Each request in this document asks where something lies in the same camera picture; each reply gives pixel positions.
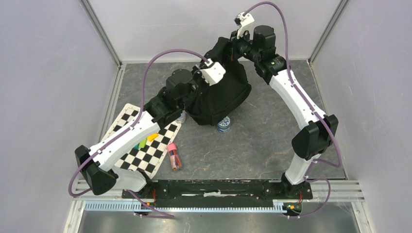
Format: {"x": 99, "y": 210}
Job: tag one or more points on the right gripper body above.
{"x": 239, "y": 46}

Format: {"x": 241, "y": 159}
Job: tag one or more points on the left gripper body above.
{"x": 199, "y": 84}

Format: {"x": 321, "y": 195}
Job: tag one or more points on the black student backpack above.
{"x": 216, "y": 102}

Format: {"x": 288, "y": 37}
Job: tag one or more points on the blue lidded round tub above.
{"x": 224, "y": 125}

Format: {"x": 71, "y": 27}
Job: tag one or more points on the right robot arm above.
{"x": 317, "y": 130}

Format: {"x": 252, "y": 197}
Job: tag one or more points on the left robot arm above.
{"x": 97, "y": 163}

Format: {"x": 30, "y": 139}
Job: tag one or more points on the clear jar of paperclips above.
{"x": 182, "y": 118}

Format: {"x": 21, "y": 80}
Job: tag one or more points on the yellow toy block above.
{"x": 152, "y": 137}

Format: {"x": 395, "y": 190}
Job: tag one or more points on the pink capped pencil tube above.
{"x": 174, "y": 158}

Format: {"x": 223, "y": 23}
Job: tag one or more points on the green toy block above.
{"x": 142, "y": 143}

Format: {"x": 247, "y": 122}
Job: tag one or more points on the checkered chess board mat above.
{"x": 148, "y": 155}

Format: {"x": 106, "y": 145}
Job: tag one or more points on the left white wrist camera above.
{"x": 213, "y": 73}

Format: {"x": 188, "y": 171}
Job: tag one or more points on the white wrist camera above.
{"x": 245, "y": 22}
{"x": 213, "y": 73}

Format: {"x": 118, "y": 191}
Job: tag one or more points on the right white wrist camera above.
{"x": 245, "y": 22}

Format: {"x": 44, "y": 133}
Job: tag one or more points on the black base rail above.
{"x": 222, "y": 193}

